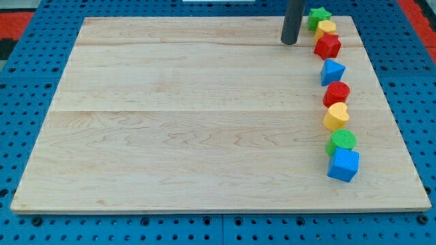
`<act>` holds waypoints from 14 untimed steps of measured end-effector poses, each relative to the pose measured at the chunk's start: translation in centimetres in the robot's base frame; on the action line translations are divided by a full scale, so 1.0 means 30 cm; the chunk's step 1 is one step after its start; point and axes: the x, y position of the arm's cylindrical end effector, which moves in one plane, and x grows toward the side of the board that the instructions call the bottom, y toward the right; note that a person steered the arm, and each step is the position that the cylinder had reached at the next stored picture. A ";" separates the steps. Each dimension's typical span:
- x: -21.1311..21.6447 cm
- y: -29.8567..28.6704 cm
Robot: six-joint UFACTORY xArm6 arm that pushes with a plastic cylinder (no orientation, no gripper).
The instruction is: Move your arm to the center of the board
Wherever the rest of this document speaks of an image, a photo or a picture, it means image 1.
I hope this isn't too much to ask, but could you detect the yellow heart block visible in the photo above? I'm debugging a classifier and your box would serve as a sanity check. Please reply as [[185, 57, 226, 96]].
[[322, 102, 349, 131]]

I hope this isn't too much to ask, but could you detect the red cylinder block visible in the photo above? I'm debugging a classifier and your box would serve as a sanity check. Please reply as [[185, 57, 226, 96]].
[[322, 81, 351, 108]]

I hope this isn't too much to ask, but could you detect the light wooden board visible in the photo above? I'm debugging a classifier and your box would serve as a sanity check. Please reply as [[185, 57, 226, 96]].
[[10, 16, 431, 214]]

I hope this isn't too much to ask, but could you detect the blue cube block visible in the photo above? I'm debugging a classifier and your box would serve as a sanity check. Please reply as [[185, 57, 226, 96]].
[[327, 148, 360, 182]]

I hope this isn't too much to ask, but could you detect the blue triangle block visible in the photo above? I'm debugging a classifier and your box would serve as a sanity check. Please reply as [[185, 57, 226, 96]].
[[320, 59, 346, 86]]

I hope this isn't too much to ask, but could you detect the yellow block near top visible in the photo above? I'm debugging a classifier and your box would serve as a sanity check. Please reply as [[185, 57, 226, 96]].
[[315, 20, 337, 41]]

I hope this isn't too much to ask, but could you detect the green cylinder block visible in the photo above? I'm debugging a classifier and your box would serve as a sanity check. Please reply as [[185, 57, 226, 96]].
[[325, 129, 357, 157]]

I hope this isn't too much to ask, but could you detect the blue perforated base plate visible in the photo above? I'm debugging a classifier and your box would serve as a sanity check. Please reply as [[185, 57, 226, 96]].
[[1, 1, 435, 244]]

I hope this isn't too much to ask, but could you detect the green star block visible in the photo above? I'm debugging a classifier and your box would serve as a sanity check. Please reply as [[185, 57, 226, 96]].
[[307, 7, 332, 31]]

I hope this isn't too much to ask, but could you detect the red star block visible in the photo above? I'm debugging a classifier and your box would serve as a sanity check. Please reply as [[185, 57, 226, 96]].
[[314, 33, 342, 60]]

